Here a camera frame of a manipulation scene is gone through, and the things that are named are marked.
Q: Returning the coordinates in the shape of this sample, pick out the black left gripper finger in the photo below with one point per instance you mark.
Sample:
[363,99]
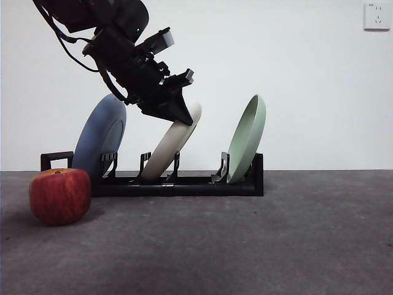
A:
[179,106]
[156,110]

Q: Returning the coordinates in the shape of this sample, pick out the pale yellow plate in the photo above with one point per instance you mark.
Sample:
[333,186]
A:
[172,144]

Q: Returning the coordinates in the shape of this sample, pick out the red apple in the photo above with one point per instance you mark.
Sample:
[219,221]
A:
[59,199]

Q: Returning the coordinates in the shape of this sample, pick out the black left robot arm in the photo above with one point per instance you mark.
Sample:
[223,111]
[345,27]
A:
[116,12]

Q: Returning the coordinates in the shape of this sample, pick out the blue plate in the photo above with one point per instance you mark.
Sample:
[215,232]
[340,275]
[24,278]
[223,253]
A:
[92,144]

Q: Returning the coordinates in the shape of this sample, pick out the green plate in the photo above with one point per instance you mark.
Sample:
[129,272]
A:
[245,147]

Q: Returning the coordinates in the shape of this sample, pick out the black plate rack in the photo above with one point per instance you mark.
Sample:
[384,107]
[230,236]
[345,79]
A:
[184,190]

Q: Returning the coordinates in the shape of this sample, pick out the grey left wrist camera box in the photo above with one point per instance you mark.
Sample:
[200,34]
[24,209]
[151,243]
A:
[161,40]

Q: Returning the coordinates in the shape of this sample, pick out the white wall socket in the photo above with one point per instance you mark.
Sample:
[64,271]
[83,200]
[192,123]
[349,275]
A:
[377,17]

